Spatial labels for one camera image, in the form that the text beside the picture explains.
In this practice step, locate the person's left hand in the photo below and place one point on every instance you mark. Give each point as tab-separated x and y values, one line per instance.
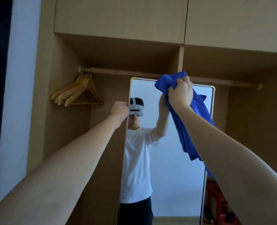
119	111

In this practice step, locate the person's right hand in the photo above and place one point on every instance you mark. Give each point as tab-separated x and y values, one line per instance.
180	93

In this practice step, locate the blue microfibre cloth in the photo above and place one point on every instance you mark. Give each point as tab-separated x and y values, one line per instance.
187	133

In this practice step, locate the light wooden wardrobe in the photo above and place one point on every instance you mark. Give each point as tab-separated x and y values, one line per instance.
251	114

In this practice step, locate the tall mirror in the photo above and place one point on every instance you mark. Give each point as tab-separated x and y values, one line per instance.
176	185

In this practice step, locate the person's left forearm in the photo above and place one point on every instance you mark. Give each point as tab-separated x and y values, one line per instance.
54	180

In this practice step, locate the person's right forearm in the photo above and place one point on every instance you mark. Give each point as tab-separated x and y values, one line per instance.
241	166

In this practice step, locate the wooden upper cabinet door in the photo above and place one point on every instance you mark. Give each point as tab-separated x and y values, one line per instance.
237	21
119	16

